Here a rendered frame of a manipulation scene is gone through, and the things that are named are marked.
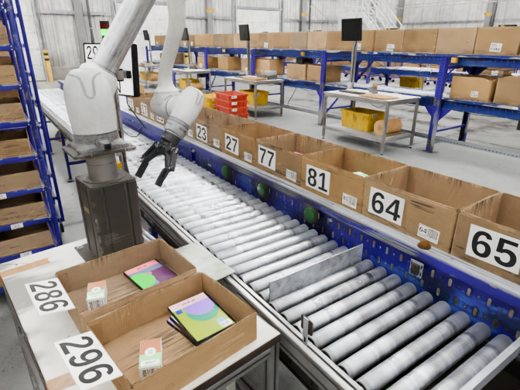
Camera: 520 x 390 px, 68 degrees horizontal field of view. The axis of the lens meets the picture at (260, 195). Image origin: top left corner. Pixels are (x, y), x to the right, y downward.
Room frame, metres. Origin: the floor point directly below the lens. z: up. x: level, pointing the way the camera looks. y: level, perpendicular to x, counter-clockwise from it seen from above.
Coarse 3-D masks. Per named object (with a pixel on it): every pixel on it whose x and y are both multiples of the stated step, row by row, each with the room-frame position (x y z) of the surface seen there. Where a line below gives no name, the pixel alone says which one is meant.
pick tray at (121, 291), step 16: (160, 240) 1.32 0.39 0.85; (112, 256) 1.21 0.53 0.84; (128, 256) 1.25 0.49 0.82; (144, 256) 1.29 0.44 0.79; (160, 256) 1.33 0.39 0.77; (176, 256) 1.23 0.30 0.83; (64, 272) 1.11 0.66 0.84; (80, 272) 1.14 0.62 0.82; (96, 272) 1.17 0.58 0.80; (112, 272) 1.21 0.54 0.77; (176, 272) 1.23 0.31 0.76; (192, 272) 1.11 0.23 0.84; (64, 288) 1.10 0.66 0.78; (80, 288) 1.13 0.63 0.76; (112, 288) 1.13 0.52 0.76; (128, 288) 1.13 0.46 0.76; (160, 288) 1.03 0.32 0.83; (80, 304) 1.04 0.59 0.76; (112, 304) 0.93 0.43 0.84; (80, 320) 0.88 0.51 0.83
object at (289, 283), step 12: (348, 252) 1.31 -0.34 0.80; (360, 252) 1.35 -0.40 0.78; (324, 264) 1.23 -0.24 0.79; (336, 264) 1.27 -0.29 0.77; (348, 264) 1.31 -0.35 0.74; (288, 276) 1.14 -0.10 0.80; (300, 276) 1.17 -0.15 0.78; (312, 276) 1.20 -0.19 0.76; (324, 276) 1.24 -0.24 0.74; (276, 288) 1.11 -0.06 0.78; (288, 288) 1.14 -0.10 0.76; (300, 288) 1.17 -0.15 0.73
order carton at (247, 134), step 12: (228, 132) 2.37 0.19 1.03; (240, 132) 2.53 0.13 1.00; (252, 132) 2.58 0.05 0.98; (264, 132) 2.55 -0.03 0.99; (276, 132) 2.44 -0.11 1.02; (288, 132) 2.34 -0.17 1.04; (240, 144) 2.26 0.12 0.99; (252, 144) 2.15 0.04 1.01; (240, 156) 2.26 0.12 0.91; (252, 156) 2.15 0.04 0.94
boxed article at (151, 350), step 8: (144, 344) 0.82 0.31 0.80; (152, 344) 0.82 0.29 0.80; (160, 344) 0.82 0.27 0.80; (144, 352) 0.79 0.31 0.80; (152, 352) 0.79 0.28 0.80; (160, 352) 0.79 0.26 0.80; (144, 360) 0.76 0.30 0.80; (152, 360) 0.76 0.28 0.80; (160, 360) 0.76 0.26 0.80; (144, 368) 0.74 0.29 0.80; (152, 368) 0.74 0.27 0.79; (144, 376) 0.74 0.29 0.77
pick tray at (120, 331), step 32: (192, 288) 1.07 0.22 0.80; (224, 288) 1.00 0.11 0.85; (96, 320) 0.86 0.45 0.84; (128, 320) 0.92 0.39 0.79; (160, 320) 0.96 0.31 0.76; (256, 320) 0.89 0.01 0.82; (128, 352) 0.83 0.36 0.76; (192, 352) 0.74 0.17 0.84; (224, 352) 0.81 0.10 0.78; (128, 384) 0.65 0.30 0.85; (160, 384) 0.68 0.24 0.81
